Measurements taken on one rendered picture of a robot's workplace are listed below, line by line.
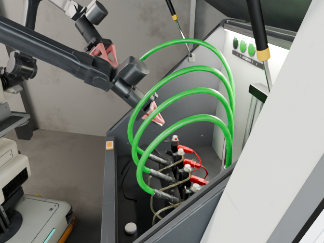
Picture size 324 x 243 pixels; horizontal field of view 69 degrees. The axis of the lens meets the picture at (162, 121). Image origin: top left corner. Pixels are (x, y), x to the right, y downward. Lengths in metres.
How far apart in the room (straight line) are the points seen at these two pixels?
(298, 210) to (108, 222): 0.55
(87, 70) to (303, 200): 0.57
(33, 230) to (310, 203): 1.60
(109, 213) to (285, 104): 0.60
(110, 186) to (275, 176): 0.61
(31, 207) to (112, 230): 1.20
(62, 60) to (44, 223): 1.26
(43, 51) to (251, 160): 0.56
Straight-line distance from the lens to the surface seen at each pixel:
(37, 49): 0.70
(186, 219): 0.54
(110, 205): 0.82
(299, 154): 0.36
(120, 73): 0.70
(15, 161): 1.41
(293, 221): 0.37
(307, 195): 0.35
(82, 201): 2.21
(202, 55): 1.07
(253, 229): 0.43
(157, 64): 2.39
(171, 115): 1.13
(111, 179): 0.91
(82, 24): 0.96
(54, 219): 1.78
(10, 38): 0.71
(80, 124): 3.05
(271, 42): 0.75
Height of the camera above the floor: 1.55
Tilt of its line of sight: 29 degrees down
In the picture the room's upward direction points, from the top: straight up
